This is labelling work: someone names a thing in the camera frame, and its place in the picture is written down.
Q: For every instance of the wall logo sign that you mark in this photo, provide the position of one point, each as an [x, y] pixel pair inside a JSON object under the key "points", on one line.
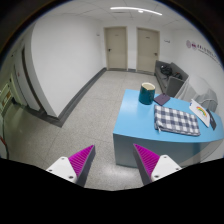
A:
{"points": [[197, 47]]}

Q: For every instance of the left beige door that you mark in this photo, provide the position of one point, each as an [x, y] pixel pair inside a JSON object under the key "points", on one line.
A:
{"points": [[116, 47]]}

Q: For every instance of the black bag on sofa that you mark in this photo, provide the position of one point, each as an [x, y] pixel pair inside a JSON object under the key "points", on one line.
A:
{"points": [[166, 70]]}

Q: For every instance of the white rainbow card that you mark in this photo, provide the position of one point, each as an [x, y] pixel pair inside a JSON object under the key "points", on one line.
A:
{"points": [[198, 110]]}

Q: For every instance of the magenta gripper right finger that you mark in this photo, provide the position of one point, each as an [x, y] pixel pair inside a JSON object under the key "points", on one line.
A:
{"points": [[151, 166]]}

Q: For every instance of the blue table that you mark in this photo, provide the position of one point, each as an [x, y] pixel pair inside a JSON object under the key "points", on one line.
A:
{"points": [[135, 125]]}

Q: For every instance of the dark green mug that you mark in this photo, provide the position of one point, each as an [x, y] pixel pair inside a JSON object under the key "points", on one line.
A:
{"points": [[147, 92]]}

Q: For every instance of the checkered folded towel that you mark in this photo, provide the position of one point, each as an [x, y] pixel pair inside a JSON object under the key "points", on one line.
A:
{"points": [[175, 121]]}

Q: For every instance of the grey sofa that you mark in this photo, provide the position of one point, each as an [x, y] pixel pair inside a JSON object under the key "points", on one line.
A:
{"points": [[170, 85]]}

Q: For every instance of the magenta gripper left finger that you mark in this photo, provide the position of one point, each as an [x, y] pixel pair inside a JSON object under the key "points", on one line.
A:
{"points": [[76, 167]]}

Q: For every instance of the beige door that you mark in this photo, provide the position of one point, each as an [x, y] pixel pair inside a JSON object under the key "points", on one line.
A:
{"points": [[116, 47], [147, 49]]}

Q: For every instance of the ceiling light strip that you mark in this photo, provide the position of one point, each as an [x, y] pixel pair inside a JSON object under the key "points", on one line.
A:
{"points": [[140, 10]]}

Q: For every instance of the grey chair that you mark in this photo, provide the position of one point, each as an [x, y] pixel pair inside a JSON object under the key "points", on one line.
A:
{"points": [[198, 89]]}

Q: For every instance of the black phone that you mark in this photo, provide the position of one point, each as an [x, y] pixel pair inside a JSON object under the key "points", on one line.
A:
{"points": [[212, 121]]}

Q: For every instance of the right beige door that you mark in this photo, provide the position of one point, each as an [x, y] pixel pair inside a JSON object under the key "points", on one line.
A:
{"points": [[147, 49]]}

